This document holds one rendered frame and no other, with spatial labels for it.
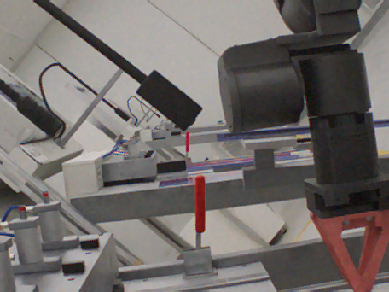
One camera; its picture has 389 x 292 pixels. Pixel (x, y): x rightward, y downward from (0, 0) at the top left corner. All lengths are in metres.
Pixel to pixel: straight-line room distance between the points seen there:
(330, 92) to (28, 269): 0.29
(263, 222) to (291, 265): 4.39
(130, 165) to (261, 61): 1.32
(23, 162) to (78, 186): 0.26
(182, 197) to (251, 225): 3.64
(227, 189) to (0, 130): 0.55
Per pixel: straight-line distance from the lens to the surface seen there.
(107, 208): 1.57
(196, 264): 0.77
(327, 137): 0.59
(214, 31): 8.26
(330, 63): 0.58
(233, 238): 5.19
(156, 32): 8.25
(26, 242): 0.61
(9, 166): 1.56
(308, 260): 0.81
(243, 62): 0.58
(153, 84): 0.51
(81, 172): 1.76
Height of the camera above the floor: 1.15
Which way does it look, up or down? 1 degrees up
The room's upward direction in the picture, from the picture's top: 51 degrees counter-clockwise
